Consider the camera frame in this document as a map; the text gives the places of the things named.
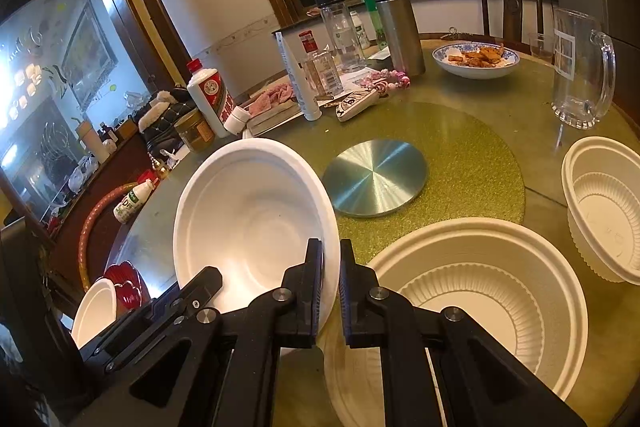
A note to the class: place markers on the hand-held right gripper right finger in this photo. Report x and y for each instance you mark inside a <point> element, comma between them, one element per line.
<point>345,302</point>

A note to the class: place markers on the small glass bottle red label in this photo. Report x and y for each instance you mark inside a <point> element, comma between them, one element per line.
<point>322,72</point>

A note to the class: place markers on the small white ribbed bowl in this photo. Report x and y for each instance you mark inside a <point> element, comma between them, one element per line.
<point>600,207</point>

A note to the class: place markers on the round metal turntable disc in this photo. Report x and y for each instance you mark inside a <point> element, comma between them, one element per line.
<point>375,179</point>

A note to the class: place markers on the blue patterned plate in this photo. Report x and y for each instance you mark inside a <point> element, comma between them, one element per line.
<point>450,68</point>

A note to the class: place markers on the small white bottle green label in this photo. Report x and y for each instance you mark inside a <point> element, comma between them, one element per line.
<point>360,32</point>

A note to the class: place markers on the framed wall painting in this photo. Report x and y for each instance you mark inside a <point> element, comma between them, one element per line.
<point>87,57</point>

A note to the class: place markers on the dark wooden chair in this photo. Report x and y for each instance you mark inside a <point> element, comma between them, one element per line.
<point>512,7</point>

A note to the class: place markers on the wooden sideboard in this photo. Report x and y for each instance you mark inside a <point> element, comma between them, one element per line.
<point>65,247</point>

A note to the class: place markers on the large cream ribbed bowl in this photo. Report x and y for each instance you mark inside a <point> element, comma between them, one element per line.
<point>475,267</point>

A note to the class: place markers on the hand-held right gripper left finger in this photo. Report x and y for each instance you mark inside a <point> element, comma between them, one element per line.
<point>307,307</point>

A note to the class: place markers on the stainless steel thermos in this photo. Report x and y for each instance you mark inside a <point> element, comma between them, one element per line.
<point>400,32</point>

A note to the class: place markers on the white liquor bottle red label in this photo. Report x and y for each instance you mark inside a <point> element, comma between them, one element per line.
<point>212,94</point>

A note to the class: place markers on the white tube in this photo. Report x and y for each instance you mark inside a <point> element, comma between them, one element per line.
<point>300,82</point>

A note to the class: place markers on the clear bottle black cap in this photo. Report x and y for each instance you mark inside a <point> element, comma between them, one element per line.
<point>345,37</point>

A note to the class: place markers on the book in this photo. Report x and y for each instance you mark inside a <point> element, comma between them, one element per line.
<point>275,119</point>

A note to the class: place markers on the white paper plate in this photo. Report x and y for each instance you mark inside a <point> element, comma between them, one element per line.
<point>92,312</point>

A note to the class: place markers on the large red scalloped bowl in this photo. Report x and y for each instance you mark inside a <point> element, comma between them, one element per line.
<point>127,287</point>

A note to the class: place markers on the white plastic bag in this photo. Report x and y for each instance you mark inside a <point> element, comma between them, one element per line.
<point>82,174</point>

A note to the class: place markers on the small dark bottle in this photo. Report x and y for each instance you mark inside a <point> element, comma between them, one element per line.
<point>109,133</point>

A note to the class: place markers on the small white cup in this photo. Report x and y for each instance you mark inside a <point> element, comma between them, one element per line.
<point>236,121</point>

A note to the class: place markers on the small gold ornament bottle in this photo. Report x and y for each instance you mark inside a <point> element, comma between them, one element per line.
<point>160,167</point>

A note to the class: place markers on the cream tumbler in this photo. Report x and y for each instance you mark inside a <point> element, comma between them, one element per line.
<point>91,142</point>

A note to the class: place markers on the jar with gold lid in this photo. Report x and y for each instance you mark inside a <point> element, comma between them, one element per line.
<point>192,132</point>

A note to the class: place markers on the smooth white bowl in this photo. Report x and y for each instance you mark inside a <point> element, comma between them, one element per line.
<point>250,217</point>

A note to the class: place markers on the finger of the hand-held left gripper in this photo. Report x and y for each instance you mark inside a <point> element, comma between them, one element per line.
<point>165,312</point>

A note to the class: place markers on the small clear glass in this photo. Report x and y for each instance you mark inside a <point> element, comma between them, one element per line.
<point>540,48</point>

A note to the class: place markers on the white patterned case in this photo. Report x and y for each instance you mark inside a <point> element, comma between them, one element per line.
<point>357,104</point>

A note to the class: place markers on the white milk bottle green label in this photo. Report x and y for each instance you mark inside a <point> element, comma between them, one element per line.
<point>131,203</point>

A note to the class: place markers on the black fur-trimmed boots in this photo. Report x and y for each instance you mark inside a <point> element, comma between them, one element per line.
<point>160,117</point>

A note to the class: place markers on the clear glass pitcher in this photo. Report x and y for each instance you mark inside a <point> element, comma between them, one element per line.
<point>575,72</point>

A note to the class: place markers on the fried food pieces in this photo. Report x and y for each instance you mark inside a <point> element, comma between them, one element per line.
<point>480,57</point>

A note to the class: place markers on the pink crumpled cloth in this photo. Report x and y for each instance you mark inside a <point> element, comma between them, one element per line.
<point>270,99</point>

